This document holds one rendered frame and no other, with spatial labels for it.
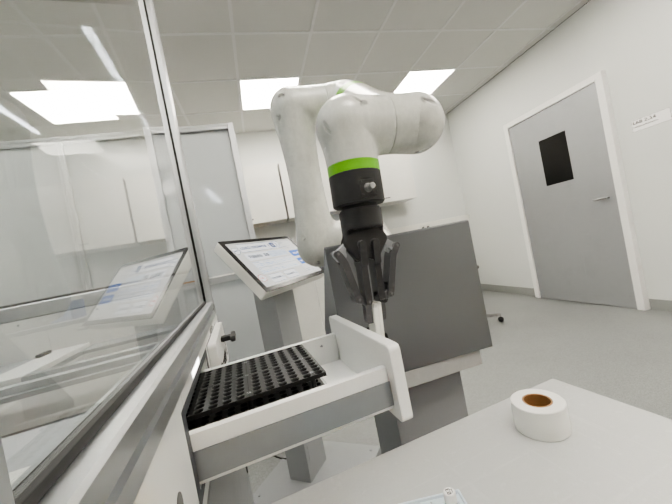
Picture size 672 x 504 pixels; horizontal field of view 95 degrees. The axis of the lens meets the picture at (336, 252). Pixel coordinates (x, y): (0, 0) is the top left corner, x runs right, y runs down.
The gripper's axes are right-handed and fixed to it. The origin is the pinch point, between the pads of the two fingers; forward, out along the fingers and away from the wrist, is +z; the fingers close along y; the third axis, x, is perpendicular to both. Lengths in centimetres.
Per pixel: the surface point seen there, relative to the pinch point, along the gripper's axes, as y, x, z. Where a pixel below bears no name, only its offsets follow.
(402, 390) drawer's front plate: -3.0, -11.3, 7.2
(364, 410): -8.4, -9.6, 9.0
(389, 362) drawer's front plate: -4.0, -10.6, 3.2
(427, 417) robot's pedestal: 18.0, 17.6, 31.4
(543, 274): 326, 215, 52
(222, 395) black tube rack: -26.6, -1.5, 4.6
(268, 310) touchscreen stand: -8, 96, 9
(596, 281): 321, 157, 57
